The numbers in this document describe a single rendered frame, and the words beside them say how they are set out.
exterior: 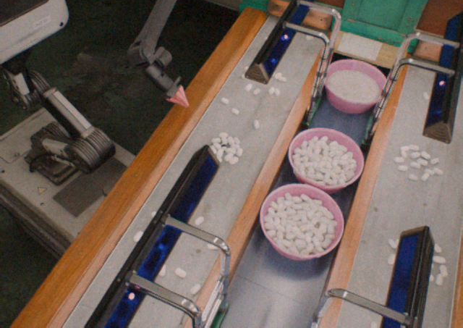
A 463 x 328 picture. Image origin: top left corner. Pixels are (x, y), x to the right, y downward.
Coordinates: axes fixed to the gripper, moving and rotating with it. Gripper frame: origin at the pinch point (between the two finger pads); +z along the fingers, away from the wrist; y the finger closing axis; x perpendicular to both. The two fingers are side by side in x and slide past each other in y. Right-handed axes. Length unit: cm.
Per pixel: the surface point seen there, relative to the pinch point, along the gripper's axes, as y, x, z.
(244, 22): 64, 7, 2
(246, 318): -59, -22, 45
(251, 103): 18.5, -6.5, 19.7
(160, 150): -19.6, 3.7, 2.8
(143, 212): -43.0, 1.0, 9.0
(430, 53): 72, -51, 61
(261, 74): -0.3, -37.7, 3.9
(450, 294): -29, -61, 82
